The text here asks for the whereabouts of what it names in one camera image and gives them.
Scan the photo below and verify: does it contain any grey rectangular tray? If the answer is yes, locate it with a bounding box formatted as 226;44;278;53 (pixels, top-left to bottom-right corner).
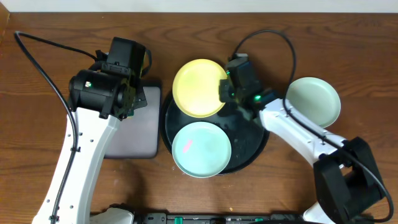
104;80;162;159

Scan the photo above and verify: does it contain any round black tray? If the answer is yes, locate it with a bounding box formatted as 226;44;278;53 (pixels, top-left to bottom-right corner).
160;92;269;175

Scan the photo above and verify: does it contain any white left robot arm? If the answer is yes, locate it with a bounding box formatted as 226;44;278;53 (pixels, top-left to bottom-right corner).
33;70;141;223

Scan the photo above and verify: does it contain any green sponge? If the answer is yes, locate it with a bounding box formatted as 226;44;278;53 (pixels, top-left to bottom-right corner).
127;106;135;118

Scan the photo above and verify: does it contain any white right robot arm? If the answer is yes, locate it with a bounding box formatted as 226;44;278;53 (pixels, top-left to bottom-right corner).
218;79;394;223

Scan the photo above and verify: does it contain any yellow plate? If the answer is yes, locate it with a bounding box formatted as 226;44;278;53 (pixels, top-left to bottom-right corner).
172;59;227;118

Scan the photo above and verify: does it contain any black rail with green clips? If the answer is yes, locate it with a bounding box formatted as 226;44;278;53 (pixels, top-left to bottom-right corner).
90;203;374;224

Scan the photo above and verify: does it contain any mint green plate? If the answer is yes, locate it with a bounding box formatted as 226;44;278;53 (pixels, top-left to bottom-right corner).
287;77;341;128
172;122;232;179

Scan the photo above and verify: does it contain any mint green plate front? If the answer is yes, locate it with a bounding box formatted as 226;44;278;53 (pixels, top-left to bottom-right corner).
172;122;232;179

